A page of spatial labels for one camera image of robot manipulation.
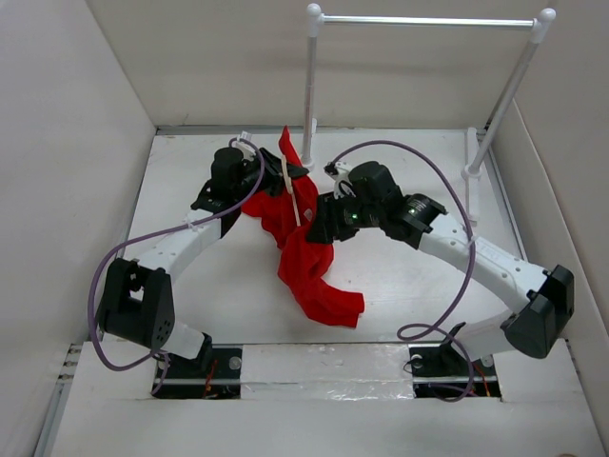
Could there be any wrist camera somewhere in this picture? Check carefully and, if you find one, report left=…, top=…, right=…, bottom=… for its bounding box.
left=228, top=130, right=256, bottom=161
left=324, top=161, right=356, bottom=199

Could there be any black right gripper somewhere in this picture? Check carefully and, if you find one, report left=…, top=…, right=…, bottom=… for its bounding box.
left=304, top=189, right=383, bottom=245

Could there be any beige wooden hanger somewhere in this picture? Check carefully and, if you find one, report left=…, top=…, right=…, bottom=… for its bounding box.
left=281, top=155, right=301, bottom=227

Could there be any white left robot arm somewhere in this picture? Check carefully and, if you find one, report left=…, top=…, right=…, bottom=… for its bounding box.
left=94, top=146, right=308, bottom=378

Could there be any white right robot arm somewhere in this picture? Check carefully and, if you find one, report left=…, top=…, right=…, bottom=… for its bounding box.
left=306, top=161, right=575, bottom=374

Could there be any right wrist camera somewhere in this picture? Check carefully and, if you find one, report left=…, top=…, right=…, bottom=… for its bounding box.
left=324, top=161, right=356, bottom=199

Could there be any red t shirt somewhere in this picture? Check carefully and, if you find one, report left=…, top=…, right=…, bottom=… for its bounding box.
left=240, top=124, right=366, bottom=329

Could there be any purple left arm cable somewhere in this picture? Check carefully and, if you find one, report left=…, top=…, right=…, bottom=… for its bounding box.
left=88, top=136, right=266, bottom=396

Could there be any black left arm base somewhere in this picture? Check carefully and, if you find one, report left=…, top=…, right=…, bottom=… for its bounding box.
left=151, top=345, right=244, bottom=400

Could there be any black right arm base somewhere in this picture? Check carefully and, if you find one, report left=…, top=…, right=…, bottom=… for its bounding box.
left=403, top=337, right=501, bottom=401

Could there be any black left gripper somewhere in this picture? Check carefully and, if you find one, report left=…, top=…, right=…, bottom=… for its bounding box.
left=233, top=149, right=308, bottom=203

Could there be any white clothes rack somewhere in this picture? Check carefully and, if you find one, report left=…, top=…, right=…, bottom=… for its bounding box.
left=301, top=3, right=557, bottom=223

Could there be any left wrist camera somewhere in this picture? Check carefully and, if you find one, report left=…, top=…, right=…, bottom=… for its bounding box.
left=228, top=130, right=256, bottom=161

